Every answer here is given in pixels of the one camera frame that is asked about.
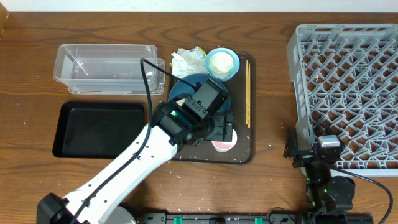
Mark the crumpled white paper napkin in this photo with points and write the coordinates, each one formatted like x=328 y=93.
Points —
x=188 y=62

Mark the grey dishwasher rack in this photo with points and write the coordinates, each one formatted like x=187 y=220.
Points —
x=345 y=79

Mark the white rice pile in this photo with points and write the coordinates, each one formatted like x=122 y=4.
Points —
x=180 y=102

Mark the dark brown serving tray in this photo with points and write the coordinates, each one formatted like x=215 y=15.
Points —
x=244 y=149

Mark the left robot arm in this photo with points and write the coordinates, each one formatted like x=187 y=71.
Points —
x=171 y=126

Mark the dark blue plate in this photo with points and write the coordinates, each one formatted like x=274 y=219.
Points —
x=180 y=88

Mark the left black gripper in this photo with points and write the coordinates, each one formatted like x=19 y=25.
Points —
x=225 y=132

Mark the black waste tray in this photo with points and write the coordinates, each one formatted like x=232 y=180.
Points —
x=96 y=130

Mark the light blue bowl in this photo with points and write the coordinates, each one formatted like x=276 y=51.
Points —
x=235 y=67

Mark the cream white cup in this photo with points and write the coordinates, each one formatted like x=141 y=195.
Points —
x=221 y=64

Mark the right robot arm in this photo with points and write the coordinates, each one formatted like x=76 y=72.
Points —
x=330 y=196

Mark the clear plastic bin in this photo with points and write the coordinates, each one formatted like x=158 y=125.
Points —
x=104 y=69

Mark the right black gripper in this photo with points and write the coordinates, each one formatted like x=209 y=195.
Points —
x=304 y=156

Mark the pink cup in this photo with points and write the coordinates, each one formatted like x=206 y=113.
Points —
x=225 y=146

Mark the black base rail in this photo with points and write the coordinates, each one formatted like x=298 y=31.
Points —
x=272 y=218

